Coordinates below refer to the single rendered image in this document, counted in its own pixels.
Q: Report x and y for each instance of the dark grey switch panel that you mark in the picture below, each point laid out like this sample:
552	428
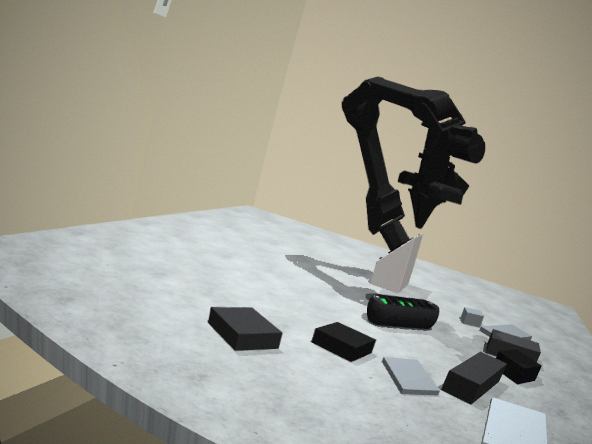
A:
398	311

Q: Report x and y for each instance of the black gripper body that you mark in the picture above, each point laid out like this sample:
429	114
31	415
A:
431	176

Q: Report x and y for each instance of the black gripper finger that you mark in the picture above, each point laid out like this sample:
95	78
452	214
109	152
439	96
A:
413	195
425	206

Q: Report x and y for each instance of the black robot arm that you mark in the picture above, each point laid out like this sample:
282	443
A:
448	138

